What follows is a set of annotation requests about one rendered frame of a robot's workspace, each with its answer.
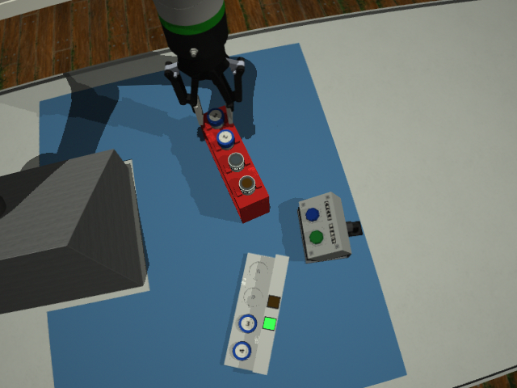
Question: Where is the white button panel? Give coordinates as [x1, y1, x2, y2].
[297, 192, 363, 264]

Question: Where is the blue screw cap with number 3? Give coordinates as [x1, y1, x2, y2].
[239, 314, 257, 333]

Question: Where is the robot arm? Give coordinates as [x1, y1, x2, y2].
[153, 0, 229, 60]

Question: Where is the blue flat mat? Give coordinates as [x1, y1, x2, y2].
[40, 43, 407, 388]

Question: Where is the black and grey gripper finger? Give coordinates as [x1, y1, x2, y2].
[164, 61, 204, 125]
[208, 57, 245, 124]

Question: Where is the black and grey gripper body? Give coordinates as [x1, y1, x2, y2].
[177, 46, 229, 81]

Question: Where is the blue screw cap with number 1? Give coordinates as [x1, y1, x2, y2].
[207, 108, 225, 127]

